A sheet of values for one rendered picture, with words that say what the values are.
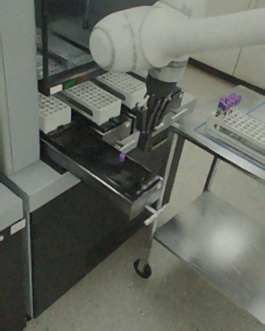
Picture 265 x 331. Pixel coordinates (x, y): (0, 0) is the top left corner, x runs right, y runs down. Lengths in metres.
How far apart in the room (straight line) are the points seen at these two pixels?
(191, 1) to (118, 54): 0.21
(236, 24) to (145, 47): 0.15
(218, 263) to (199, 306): 0.28
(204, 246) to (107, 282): 0.46
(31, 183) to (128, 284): 0.84
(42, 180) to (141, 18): 0.58
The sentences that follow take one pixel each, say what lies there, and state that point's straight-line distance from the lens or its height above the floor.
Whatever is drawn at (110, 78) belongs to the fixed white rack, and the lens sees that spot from 1.38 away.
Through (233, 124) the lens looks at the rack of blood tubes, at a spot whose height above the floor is 0.88.
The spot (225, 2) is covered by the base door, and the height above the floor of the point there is 0.61.
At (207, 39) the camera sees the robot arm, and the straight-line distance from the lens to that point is 0.68.
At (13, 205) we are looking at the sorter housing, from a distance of 1.07.
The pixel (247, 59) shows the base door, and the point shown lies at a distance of 3.36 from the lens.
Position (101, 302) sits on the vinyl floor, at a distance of 1.75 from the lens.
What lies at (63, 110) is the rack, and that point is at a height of 0.87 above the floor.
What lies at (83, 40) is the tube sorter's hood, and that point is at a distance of 1.08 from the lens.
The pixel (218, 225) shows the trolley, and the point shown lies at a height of 0.28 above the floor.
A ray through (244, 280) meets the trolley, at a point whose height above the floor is 0.28.
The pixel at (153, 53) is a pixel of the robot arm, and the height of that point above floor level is 1.22.
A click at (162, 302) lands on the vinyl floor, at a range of 1.79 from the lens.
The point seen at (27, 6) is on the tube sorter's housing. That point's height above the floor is 1.19.
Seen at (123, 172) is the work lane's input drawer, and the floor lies 0.80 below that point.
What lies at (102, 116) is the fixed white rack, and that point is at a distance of 1.20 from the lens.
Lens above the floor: 1.50
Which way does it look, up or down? 37 degrees down
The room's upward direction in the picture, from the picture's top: 9 degrees clockwise
